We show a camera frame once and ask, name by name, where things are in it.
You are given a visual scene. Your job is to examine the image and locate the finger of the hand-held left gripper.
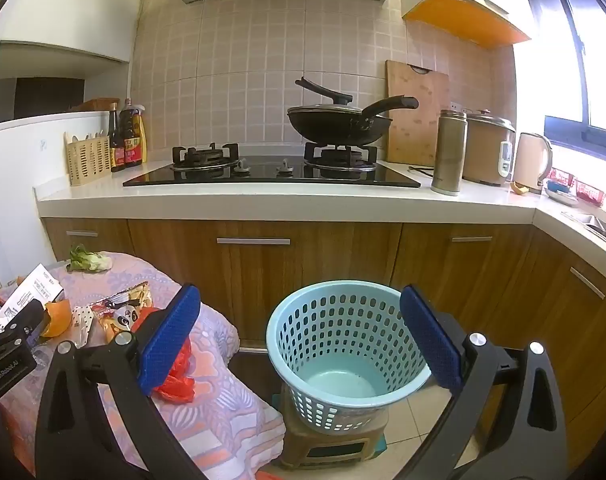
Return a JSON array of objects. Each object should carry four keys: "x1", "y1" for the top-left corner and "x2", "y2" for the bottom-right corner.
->
[{"x1": 0, "y1": 297, "x2": 46, "y2": 346}]

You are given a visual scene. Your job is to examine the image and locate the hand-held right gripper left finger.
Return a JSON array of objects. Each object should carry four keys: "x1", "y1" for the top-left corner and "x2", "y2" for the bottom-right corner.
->
[{"x1": 35, "y1": 284, "x2": 209, "y2": 480}]

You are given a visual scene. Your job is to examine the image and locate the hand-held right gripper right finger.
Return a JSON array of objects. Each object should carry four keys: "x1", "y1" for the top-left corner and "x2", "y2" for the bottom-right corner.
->
[{"x1": 399, "y1": 284, "x2": 569, "y2": 480}]

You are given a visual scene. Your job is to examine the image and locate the white paper carton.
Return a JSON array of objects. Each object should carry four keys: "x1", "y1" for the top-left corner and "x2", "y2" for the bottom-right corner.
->
[{"x1": 0, "y1": 263, "x2": 66, "y2": 333}]

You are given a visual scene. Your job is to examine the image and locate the red plastic bag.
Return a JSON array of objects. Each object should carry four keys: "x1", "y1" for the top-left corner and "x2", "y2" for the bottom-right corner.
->
[{"x1": 133, "y1": 307, "x2": 196, "y2": 403}]

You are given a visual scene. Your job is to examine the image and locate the colourful snack packet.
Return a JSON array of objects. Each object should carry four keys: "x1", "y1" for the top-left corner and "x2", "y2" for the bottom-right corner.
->
[{"x1": 90, "y1": 281, "x2": 151, "y2": 346}]

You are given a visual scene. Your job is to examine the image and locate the white patterned cloth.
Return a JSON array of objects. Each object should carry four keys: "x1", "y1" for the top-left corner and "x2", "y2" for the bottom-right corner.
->
[{"x1": 72, "y1": 305, "x2": 101, "y2": 347}]

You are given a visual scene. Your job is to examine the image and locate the light blue plastic basket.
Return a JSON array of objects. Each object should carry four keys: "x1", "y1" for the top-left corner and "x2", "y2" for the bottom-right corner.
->
[{"x1": 266, "y1": 280, "x2": 432, "y2": 436}]

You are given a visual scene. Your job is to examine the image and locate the pink patterned table cloth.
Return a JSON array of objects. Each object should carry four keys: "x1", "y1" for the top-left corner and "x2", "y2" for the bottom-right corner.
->
[{"x1": 0, "y1": 251, "x2": 287, "y2": 480}]

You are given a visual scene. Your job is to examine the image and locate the small bok choy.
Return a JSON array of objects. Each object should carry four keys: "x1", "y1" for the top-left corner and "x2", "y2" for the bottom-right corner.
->
[{"x1": 67, "y1": 244, "x2": 112, "y2": 273}]

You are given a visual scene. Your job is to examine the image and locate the wooden base cabinet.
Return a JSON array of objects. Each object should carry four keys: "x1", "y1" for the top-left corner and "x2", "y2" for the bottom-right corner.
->
[{"x1": 40, "y1": 217, "x2": 606, "y2": 456}]

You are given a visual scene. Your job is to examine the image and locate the brown plastic stool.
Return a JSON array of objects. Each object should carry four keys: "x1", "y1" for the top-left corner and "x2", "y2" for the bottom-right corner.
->
[{"x1": 272, "y1": 395, "x2": 388, "y2": 471}]

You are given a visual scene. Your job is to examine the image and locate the beige utensil basket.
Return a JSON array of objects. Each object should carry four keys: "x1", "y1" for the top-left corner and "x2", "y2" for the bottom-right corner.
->
[{"x1": 65, "y1": 131, "x2": 112, "y2": 187}]

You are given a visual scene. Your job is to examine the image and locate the white kitchen countertop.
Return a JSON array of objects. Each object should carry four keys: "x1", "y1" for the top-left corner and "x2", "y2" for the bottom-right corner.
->
[{"x1": 33, "y1": 157, "x2": 606, "y2": 306}]

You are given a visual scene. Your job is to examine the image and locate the metal thermos flask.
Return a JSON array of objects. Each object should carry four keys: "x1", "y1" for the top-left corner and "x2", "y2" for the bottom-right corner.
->
[{"x1": 430, "y1": 109, "x2": 468, "y2": 197}]

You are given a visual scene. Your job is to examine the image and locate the black gas stove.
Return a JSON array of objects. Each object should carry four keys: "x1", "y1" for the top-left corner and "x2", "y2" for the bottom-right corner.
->
[{"x1": 123, "y1": 142, "x2": 421, "y2": 188}]

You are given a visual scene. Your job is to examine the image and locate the beige rice cooker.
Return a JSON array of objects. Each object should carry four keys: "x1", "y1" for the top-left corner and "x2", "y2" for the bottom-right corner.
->
[{"x1": 462, "y1": 107, "x2": 516, "y2": 187}]

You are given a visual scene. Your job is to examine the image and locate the plate with blue sponge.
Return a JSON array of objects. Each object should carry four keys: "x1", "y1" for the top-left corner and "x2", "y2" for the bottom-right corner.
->
[{"x1": 544, "y1": 180, "x2": 580, "y2": 207}]

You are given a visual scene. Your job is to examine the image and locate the slim dark sauce bottle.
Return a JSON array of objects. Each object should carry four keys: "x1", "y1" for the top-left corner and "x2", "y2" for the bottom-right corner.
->
[{"x1": 108, "y1": 102, "x2": 126, "y2": 173}]

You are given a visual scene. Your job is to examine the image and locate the steel kitchen sink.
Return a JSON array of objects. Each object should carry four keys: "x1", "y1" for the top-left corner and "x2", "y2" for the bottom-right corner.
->
[{"x1": 560, "y1": 210, "x2": 606, "y2": 256}]

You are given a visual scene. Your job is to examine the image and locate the large red label sauce bottle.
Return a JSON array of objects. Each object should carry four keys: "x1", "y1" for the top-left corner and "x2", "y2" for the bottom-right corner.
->
[{"x1": 122, "y1": 99, "x2": 148, "y2": 168}]

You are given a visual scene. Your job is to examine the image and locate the cream electric kettle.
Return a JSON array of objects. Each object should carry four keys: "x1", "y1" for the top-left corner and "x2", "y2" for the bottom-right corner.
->
[{"x1": 512, "y1": 132, "x2": 554, "y2": 195}]

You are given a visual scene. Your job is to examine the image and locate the wooden cutting board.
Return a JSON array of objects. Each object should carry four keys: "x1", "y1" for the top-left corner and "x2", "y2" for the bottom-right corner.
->
[{"x1": 385, "y1": 60, "x2": 450, "y2": 167}]

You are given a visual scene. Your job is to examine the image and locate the red printed packets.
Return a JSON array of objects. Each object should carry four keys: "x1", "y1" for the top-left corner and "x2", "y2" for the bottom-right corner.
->
[{"x1": 550, "y1": 167, "x2": 606, "y2": 206}]

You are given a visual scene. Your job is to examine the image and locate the wooden tray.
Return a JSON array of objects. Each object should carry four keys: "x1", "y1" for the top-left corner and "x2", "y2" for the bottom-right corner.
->
[{"x1": 70, "y1": 97, "x2": 120, "y2": 112}]

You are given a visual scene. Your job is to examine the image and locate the black wok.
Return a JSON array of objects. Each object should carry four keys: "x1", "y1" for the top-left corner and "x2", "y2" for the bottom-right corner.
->
[{"x1": 287, "y1": 95, "x2": 420, "y2": 146}]

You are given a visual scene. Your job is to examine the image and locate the glass wok lid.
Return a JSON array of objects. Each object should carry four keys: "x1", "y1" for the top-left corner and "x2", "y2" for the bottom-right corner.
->
[{"x1": 288, "y1": 77, "x2": 366, "y2": 116}]

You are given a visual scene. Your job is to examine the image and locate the window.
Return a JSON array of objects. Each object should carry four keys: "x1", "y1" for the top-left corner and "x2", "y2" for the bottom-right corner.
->
[{"x1": 518, "y1": 0, "x2": 606, "y2": 171}]

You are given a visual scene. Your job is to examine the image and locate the orange and cream wall cabinet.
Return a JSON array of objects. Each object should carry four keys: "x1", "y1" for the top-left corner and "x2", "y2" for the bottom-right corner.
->
[{"x1": 400, "y1": 0, "x2": 534, "y2": 51}]

